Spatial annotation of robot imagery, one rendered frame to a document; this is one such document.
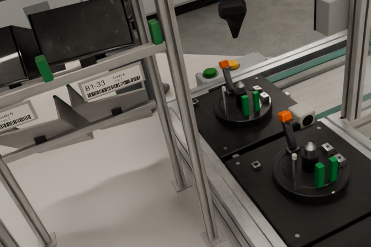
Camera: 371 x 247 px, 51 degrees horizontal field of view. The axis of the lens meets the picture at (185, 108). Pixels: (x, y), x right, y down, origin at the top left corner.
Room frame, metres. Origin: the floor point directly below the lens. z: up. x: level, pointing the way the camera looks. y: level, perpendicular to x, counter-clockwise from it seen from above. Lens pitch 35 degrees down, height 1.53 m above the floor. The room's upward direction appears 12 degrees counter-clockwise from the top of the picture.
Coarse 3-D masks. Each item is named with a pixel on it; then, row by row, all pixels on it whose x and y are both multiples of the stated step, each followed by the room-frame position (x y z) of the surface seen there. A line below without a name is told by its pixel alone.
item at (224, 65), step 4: (224, 60) 0.83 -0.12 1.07; (220, 64) 0.82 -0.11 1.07; (224, 64) 0.81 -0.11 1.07; (228, 64) 0.82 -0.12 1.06; (224, 68) 0.81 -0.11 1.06; (228, 68) 0.80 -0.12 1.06; (224, 72) 0.81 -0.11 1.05; (228, 72) 0.81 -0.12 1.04; (224, 76) 0.81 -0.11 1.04; (228, 76) 0.81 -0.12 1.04; (228, 80) 0.80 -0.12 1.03; (228, 84) 0.80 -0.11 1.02; (232, 84) 0.80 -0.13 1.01; (228, 88) 0.80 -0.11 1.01; (232, 88) 0.80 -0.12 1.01
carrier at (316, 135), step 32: (320, 128) 0.63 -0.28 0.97; (256, 160) 0.57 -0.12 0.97; (288, 160) 0.53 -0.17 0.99; (320, 160) 0.52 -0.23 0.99; (352, 160) 0.52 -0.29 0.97; (256, 192) 0.49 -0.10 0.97; (288, 192) 0.46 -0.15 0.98; (320, 192) 0.44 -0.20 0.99; (352, 192) 0.44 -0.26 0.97; (288, 224) 0.41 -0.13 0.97; (320, 224) 0.39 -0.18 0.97; (352, 224) 0.39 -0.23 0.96
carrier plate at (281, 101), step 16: (240, 80) 0.88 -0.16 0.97; (256, 80) 0.86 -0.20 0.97; (208, 96) 0.84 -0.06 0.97; (272, 96) 0.78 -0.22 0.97; (288, 96) 0.76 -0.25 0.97; (208, 112) 0.77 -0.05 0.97; (272, 112) 0.71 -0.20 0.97; (208, 128) 0.71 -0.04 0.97; (224, 128) 0.69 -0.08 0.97; (240, 128) 0.68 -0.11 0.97; (256, 128) 0.67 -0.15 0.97; (272, 128) 0.66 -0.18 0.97; (224, 144) 0.64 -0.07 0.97; (240, 144) 0.63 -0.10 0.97; (256, 144) 0.62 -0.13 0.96; (224, 160) 0.60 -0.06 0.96
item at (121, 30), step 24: (96, 0) 0.53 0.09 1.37; (120, 0) 0.53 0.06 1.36; (48, 24) 0.52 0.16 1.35; (72, 24) 0.52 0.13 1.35; (96, 24) 0.52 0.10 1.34; (120, 24) 0.52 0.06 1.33; (48, 48) 0.50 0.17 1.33; (72, 48) 0.50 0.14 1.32; (96, 48) 0.50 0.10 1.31; (120, 48) 0.50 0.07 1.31
